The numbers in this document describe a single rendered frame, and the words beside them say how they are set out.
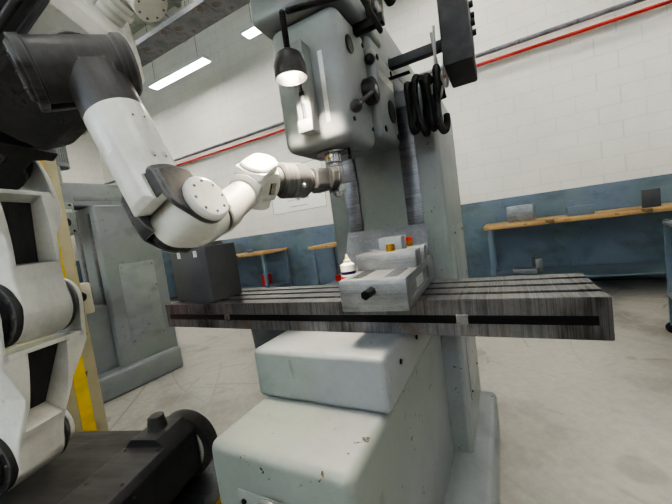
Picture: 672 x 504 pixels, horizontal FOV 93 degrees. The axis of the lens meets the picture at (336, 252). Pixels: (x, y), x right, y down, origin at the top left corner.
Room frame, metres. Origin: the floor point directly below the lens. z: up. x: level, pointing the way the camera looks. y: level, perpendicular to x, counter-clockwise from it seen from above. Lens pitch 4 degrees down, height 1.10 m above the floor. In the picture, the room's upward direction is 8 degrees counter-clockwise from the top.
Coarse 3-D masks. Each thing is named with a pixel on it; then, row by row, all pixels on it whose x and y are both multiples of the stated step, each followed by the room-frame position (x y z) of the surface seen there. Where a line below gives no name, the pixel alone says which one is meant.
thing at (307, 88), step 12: (300, 48) 0.78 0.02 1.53; (300, 84) 0.79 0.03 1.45; (312, 84) 0.81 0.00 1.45; (300, 96) 0.79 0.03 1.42; (312, 96) 0.80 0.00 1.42; (300, 108) 0.80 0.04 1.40; (312, 108) 0.79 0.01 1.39; (300, 120) 0.80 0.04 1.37; (312, 120) 0.79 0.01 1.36; (300, 132) 0.80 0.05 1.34; (312, 132) 0.81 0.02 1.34
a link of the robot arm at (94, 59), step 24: (48, 48) 0.47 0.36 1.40; (72, 48) 0.49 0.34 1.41; (96, 48) 0.51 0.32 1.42; (48, 72) 0.47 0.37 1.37; (72, 72) 0.49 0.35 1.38; (96, 72) 0.49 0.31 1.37; (120, 72) 0.52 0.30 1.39; (48, 96) 0.49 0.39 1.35; (72, 96) 0.51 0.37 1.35; (96, 96) 0.48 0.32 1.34; (120, 96) 0.50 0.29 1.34
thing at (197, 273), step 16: (176, 256) 1.14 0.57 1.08; (192, 256) 1.08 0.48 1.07; (208, 256) 1.05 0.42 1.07; (224, 256) 1.10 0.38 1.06; (176, 272) 1.15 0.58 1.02; (192, 272) 1.09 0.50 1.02; (208, 272) 1.04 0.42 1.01; (224, 272) 1.09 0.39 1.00; (176, 288) 1.16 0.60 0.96; (192, 288) 1.10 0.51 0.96; (208, 288) 1.05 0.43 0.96; (224, 288) 1.08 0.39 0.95; (240, 288) 1.13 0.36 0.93
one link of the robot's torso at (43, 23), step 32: (0, 0) 0.53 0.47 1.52; (32, 0) 0.55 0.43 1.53; (64, 0) 0.55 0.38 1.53; (96, 0) 0.68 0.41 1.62; (0, 32) 0.53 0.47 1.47; (32, 32) 0.54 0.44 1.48; (64, 32) 0.55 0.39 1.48; (96, 32) 0.59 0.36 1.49; (128, 32) 0.71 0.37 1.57; (0, 64) 0.56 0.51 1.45; (0, 96) 0.59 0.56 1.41; (0, 128) 0.64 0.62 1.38; (32, 128) 0.65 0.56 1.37; (64, 128) 0.67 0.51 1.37
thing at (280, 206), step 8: (312, 160) 5.77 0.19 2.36; (312, 168) 5.78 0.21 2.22; (272, 200) 6.24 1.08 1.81; (280, 200) 6.16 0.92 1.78; (288, 200) 6.07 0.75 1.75; (296, 200) 5.99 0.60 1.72; (304, 200) 5.91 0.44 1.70; (312, 200) 5.83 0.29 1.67; (320, 200) 5.75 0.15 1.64; (280, 208) 6.17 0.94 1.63; (288, 208) 6.08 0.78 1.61; (296, 208) 6.00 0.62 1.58; (304, 208) 5.92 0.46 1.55; (312, 208) 5.84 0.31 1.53
